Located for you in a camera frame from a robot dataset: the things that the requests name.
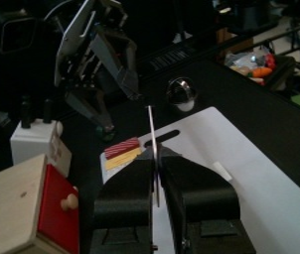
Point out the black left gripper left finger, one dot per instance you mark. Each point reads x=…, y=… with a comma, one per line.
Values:
x=121, y=205

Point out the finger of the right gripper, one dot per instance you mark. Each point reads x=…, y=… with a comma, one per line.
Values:
x=93, y=109
x=124, y=63

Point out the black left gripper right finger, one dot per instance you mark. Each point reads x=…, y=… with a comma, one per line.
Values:
x=201, y=201

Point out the white knife block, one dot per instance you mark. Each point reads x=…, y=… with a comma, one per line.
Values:
x=38, y=145

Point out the dark green toy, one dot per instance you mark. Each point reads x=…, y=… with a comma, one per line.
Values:
x=107, y=135

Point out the black vented device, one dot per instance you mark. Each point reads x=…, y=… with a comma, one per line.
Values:
x=170, y=59

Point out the white cutting board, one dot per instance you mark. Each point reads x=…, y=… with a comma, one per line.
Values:
x=255, y=198

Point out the red striped toy bacon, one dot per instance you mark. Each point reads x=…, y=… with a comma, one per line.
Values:
x=121, y=148

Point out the yellow toy cheese slice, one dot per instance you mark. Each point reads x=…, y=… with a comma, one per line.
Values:
x=122, y=159

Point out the red drawer with wooden knob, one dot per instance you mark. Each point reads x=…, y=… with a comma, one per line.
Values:
x=58, y=211

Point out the shiny metal cup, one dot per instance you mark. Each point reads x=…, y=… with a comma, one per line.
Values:
x=180, y=92

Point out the wooden box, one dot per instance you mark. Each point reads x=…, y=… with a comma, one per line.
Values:
x=11, y=205

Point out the colourful objects pile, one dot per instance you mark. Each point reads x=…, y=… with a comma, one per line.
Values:
x=249, y=66

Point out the orange toy carrot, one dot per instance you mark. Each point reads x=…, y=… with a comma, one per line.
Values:
x=261, y=72

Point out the red toy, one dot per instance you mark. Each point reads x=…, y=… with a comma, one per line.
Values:
x=269, y=61

